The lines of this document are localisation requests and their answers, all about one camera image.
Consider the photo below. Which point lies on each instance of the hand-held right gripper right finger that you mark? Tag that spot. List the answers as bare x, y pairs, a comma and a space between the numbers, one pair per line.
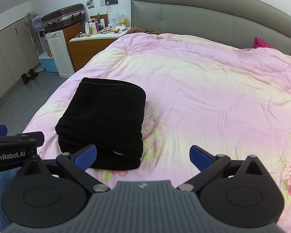
199, 157

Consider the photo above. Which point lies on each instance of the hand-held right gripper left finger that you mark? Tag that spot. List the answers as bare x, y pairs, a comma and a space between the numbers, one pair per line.
85, 156

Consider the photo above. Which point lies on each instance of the black pants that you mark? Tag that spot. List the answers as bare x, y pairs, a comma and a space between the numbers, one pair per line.
104, 116

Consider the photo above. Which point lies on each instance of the person's blue jeans leg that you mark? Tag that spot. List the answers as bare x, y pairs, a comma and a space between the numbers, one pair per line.
0, 189

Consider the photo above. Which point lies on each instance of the black boot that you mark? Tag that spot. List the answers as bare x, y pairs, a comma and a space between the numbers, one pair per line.
25, 79
33, 74

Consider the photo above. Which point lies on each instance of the pink floral quilt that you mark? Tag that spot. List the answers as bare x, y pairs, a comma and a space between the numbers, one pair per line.
208, 89

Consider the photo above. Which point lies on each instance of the beige wardrobe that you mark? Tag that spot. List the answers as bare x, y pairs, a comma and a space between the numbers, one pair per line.
7, 58

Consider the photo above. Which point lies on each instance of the light blue plastic bin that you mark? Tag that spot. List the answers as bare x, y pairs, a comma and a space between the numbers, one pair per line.
48, 64

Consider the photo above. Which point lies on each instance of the narrow white cabinet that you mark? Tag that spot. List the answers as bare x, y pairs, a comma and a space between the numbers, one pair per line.
60, 53

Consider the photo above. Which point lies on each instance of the wooden nightstand with white top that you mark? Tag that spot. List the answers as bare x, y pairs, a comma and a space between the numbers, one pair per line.
92, 51

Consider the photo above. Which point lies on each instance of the standing electric fan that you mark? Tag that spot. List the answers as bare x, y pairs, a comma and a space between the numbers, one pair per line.
31, 23

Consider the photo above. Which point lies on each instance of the magenta cloth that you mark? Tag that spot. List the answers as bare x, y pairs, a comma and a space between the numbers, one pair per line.
263, 44

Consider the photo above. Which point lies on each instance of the dark maroon suitcase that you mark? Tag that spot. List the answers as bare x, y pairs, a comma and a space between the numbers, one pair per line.
63, 17

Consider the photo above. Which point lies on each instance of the group of cosmetic bottles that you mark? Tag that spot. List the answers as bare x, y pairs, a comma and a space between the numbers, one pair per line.
94, 25

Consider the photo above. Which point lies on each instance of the white mug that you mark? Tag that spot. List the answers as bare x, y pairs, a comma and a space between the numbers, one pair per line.
110, 26

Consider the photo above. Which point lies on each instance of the brown cloth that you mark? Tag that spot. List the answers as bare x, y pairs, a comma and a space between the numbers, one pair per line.
143, 30

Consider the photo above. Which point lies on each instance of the grey padded bed headboard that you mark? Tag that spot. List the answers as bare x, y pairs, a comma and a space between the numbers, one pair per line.
208, 17

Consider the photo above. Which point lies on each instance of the yellow pump bottle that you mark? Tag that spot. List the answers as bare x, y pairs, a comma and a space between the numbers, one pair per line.
123, 20

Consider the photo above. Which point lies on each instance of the white table lamp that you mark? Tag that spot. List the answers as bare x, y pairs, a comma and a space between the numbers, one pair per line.
114, 17

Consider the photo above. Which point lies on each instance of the black wall socket panel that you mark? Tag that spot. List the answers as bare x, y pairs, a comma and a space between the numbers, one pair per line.
109, 1

